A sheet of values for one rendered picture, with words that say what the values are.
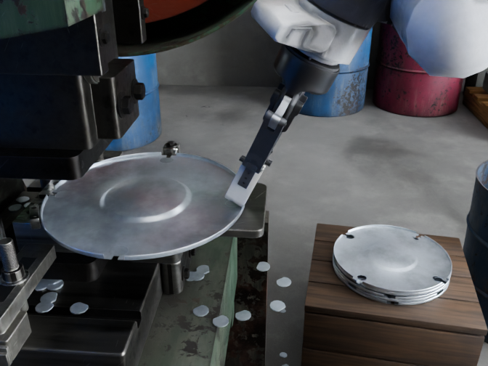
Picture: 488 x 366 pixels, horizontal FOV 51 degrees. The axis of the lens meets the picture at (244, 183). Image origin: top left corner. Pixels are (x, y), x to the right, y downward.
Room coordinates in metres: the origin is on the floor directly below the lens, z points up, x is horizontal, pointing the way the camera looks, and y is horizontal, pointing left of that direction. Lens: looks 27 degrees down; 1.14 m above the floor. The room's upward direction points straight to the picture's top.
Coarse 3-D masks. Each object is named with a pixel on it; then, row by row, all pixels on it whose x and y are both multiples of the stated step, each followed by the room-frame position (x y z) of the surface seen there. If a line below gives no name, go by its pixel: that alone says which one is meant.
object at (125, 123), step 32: (128, 64) 0.67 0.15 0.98; (0, 96) 0.59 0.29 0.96; (32, 96) 0.59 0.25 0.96; (64, 96) 0.59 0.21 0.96; (96, 96) 0.61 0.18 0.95; (128, 96) 0.63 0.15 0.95; (0, 128) 0.59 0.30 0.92; (32, 128) 0.59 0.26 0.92; (64, 128) 0.59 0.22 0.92; (96, 128) 0.61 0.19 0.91; (128, 128) 0.64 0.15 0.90
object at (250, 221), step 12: (252, 192) 0.68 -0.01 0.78; (264, 192) 0.68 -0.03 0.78; (252, 204) 0.64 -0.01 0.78; (264, 204) 0.64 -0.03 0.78; (240, 216) 0.61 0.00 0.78; (252, 216) 0.61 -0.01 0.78; (264, 216) 0.61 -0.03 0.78; (240, 228) 0.58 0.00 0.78; (252, 228) 0.58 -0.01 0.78; (192, 252) 0.67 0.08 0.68; (168, 264) 0.60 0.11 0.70; (180, 264) 0.61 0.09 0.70; (168, 276) 0.60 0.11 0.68; (180, 276) 0.61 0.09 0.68; (168, 288) 0.60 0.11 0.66; (180, 288) 0.61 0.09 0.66
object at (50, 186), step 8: (48, 184) 0.71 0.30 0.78; (40, 192) 0.68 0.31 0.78; (48, 192) 0.68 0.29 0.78; (40, 200) 0.66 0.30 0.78; (24, 216) 0.61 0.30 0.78; (16, 224) 0.59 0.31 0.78; (24, 224) 0.59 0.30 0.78; (16, 232) 0.59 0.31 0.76; (24, 232) 0.59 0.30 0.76; (32, 232) 0.59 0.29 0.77; (40, 232) 0.59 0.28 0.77; (24, 240) 0.59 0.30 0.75; (32, 240) 0.59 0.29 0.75; (40, 240) 0.59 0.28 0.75; (48, 240) 0.59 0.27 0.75; (56, 248) 0.59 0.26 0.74; (64, 248) 0.59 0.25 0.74
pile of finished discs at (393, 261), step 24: (336, 240) 1.14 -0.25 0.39; (360, 240) 1.15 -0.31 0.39; (384, 240) 1.15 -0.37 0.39; (408, 240) 1.15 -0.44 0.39; (432, 240) 1.14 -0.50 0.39; (336, 264) 1.07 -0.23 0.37; (360, 264) 1.04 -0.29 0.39; (384, 264) 1.03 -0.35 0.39; (408, 264) 1.03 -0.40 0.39; (432, 264) 1.04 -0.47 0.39; (360, 288) 0.97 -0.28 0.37; (384, 288) 0.94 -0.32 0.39; (408, 288) 0.95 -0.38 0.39; (432, 288) 0.95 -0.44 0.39
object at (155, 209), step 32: (128, 160) 0.78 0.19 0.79; (192, 160) 0.78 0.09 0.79; (96, 192) 0.67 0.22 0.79; (128, 192) 0.66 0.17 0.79; (160, 192) 0.66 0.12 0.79; (192, 192) 0.67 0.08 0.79; (224, 192) 0.67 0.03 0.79; (64, 224) 0.59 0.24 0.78; (96, 224) 0.59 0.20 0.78; (128, 224) 0.59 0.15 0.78; (160, 224) 0.59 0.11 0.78; (192, 224) 0.58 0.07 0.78; (224, 224) 0.58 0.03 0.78; (96, 256) 0.51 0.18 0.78; (128, 256) 0.51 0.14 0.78; (160, 256) 0.51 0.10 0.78
